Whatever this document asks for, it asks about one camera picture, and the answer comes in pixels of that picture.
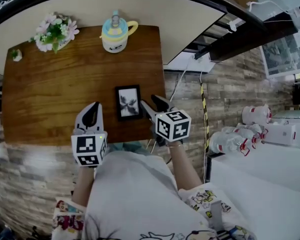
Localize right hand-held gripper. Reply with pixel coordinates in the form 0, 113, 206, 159
139, 94, 193, 148

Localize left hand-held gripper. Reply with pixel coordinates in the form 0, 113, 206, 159
70, 101, 109, 169

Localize black picture frame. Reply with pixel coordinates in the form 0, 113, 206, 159
114, 84, 144, 122

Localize person's left forearm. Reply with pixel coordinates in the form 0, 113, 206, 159
70, 165, 97, 208

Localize person's right forearm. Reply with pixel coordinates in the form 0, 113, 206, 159
164, 140, 204, 193

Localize person's teal trousers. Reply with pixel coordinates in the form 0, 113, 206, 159
106, 141, 152, 158

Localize brown wooden table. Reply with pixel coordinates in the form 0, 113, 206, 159
1, 25, 167, 146

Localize white paper sheet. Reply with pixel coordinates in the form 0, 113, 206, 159
164, 50, 216, 74

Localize person's white cartoon print shirt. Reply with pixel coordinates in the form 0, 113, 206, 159
50, 143, 259, 240

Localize black framed beige partition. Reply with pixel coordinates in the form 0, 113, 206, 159
0, 0, 228, 66

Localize pink flower pot plant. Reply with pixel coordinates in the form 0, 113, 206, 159
28, 11, 81, 55

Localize small white potted plant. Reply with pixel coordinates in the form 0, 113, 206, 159
10, 48, 24, 63

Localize white power adapter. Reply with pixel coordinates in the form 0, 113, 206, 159
226, 18, 244, 32

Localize dark wooden shelf beam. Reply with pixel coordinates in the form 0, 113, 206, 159
194, 13, 299, 63

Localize white counter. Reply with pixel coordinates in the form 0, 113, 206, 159
206, 143, 300, 240

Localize white cable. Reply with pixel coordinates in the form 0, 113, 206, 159
168, 55, 192, 103

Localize thin wrist bracelet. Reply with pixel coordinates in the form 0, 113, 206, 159
164, 142, 185, 149

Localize yellow black striped cable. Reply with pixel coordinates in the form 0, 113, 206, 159
199, 81, 211, 156

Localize pastel cup with yellow handle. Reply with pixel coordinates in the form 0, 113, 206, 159
99, 8, 139, 54

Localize white plastic bag red handles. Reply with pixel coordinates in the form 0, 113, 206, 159
210, 123, 269, 158
240, 103, 273, 125

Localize grey strap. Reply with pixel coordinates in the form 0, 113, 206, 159
209, 199, 224, 231

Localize white wire mesh panel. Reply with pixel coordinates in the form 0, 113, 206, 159
260, 32, 300, 79

